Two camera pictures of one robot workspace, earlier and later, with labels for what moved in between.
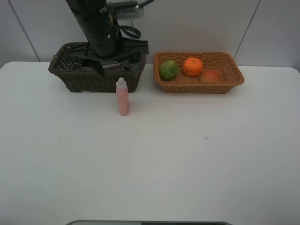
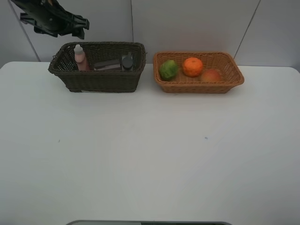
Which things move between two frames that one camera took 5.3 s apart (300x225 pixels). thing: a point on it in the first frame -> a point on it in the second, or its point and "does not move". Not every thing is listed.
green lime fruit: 168,70 does not move
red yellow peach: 212,75 does not move
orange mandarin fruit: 192,66 does not move
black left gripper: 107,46 -> 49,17
